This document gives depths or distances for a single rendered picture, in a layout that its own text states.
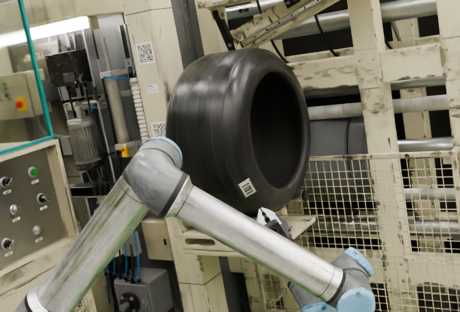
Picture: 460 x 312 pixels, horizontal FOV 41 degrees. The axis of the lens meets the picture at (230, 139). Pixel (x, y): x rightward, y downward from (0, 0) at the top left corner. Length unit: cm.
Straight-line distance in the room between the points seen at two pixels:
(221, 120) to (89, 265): 59
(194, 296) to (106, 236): 89
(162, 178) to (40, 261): 93
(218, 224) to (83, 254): 41
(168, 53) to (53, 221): 73
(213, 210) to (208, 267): 100
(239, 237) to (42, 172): 104
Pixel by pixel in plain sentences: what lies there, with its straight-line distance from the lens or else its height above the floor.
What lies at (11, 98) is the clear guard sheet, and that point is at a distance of 222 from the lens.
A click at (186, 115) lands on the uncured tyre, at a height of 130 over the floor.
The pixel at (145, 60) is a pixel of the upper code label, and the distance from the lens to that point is 228.
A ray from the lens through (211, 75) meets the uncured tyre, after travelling 200.
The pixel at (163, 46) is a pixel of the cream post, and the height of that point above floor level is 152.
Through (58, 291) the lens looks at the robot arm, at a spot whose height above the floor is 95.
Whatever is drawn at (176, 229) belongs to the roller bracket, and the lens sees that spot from 223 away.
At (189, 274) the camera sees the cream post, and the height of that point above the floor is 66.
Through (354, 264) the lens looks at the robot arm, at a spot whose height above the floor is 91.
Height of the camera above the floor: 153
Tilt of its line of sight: 10 degrees down
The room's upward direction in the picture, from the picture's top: 10 degrees counter-clockwise
